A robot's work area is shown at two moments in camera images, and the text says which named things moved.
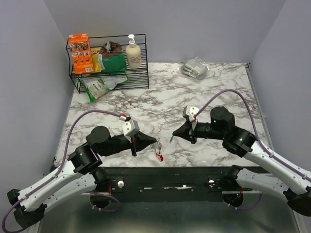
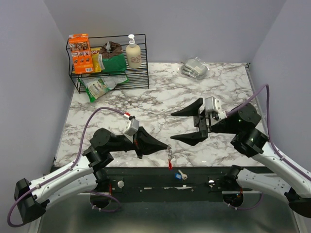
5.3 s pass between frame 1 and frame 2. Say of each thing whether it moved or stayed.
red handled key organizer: moved
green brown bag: stayed
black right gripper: moved
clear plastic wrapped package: stayed
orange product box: stayed
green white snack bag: stayed
